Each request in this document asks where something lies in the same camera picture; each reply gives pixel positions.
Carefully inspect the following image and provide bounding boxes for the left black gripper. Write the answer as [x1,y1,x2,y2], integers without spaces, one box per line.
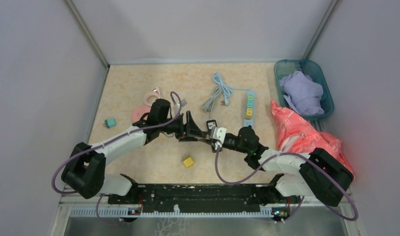
[158,110,205,142]

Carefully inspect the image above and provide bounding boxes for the light blue power strip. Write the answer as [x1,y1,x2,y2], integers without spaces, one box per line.
[243,90,256,128]

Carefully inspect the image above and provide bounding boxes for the yellow charger plug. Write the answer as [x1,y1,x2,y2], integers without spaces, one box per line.
[245,109,253,120]
[182,155,194,168]

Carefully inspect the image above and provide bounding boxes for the teal USB charger plug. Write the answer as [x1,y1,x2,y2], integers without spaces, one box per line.
[104,118,116,128]

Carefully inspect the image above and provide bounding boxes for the black power strip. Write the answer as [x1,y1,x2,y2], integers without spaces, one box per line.
[206,119,217,131]

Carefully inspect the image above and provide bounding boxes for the green USB charger plug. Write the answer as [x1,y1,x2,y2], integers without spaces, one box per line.
[247,94,255,101]

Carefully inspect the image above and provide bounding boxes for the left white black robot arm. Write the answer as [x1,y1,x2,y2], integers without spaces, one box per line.
[60,99,207,204]

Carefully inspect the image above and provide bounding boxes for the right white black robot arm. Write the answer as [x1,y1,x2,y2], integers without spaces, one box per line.
[213,126,354,207]

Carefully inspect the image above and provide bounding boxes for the red patterned plastic bag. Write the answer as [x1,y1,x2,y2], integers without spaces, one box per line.
[270,100,354,173]

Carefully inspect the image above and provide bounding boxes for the lavender cloth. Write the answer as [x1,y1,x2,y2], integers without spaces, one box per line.
[279,71,324,116]

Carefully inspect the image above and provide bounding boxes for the teal plastic basket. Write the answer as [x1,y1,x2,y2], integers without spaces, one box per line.
[274,59,334,120]

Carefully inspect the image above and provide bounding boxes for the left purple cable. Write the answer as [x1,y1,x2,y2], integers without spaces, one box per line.
[51,91,184,227]

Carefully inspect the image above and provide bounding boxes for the purple cable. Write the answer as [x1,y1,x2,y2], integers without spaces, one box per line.
[51,91,184,227]
[214,148,359,225]

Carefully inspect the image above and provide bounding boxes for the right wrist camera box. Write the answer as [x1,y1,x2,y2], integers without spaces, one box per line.
[210,127,227,150]

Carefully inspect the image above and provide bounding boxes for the grey cord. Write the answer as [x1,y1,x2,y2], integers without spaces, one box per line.
[201,85,224,120]

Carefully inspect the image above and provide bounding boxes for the light blue cord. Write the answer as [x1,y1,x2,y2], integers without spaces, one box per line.
[212,72,250,107]

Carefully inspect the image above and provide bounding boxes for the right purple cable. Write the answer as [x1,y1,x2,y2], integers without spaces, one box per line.
[214,148,359,225]

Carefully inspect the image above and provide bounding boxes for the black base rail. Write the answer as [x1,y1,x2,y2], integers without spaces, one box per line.
[107,183,302,216]

